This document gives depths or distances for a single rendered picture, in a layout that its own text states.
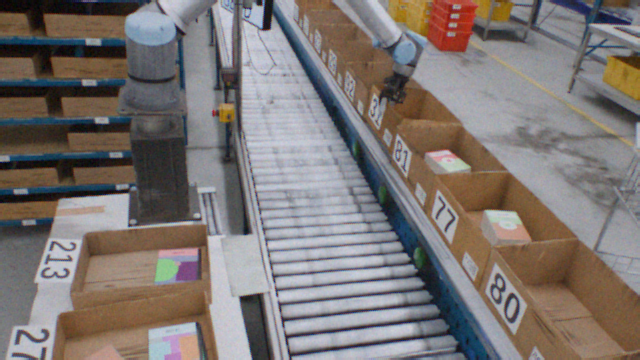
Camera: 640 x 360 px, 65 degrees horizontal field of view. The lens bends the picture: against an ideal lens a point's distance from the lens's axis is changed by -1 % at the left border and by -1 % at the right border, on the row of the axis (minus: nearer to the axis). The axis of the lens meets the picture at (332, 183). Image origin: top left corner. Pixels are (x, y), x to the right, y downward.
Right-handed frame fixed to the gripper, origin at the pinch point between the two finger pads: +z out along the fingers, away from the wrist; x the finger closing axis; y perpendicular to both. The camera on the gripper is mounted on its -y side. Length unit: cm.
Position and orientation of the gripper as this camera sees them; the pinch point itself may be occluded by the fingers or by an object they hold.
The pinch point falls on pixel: (381, 113)
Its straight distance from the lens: 225.5
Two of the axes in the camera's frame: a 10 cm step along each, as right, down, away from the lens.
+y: 2.4, 5.2, -8.2
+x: 9.1, 1.8, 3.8
